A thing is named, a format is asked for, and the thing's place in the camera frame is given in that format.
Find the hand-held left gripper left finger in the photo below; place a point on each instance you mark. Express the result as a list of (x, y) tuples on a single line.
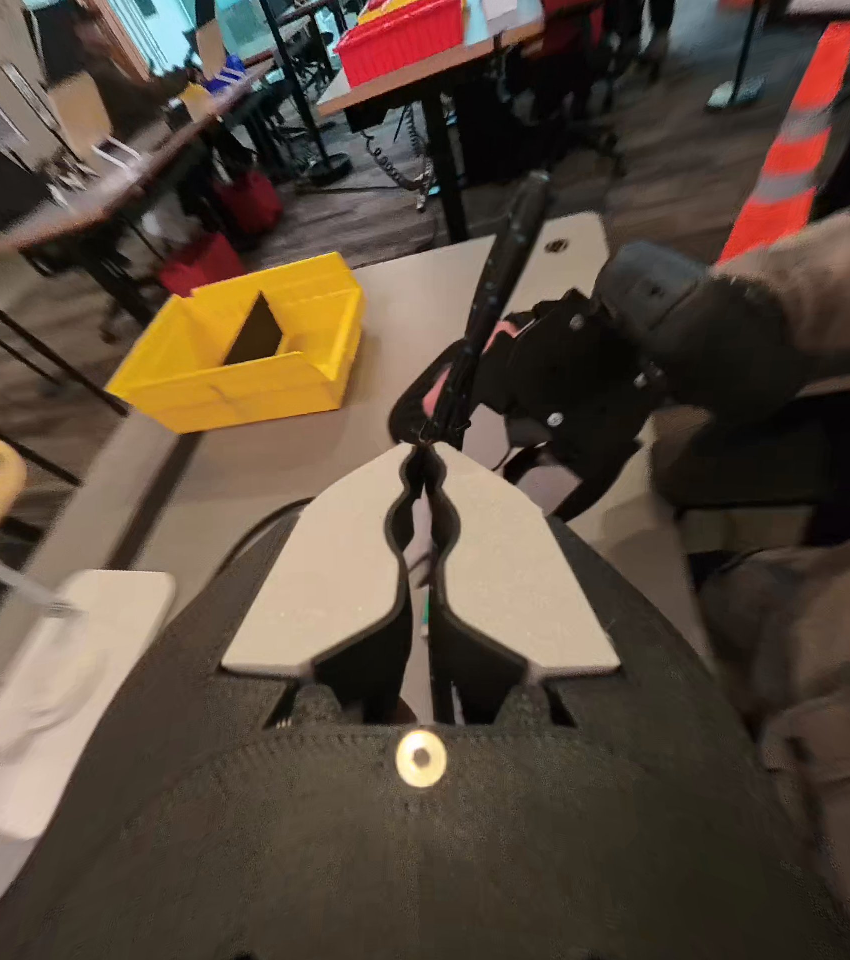
[(313, 600)]

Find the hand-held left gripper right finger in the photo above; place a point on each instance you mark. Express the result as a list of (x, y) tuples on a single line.
[(537, 600)]

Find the yellow plastic bin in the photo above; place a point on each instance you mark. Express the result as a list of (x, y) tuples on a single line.
[(200, 375)]

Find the person's right forearm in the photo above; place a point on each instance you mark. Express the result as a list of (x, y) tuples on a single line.
[(830, 285)]

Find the black bin divider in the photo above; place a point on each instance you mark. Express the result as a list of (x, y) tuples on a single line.
[(256, 333)]

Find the orange traffic cone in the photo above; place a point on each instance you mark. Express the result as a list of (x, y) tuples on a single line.
[(792, 150)]

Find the person's plaid shirt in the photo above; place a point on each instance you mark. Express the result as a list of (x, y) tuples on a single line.
[(830, 720)]

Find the red floor bin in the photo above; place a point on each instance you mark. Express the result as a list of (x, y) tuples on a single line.
[(203, 263)]

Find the red storage bins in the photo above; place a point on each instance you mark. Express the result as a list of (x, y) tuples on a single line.
[(395, 38)]

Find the wooden desk with black legs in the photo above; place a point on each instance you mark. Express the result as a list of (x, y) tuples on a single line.
[(110, 165)]

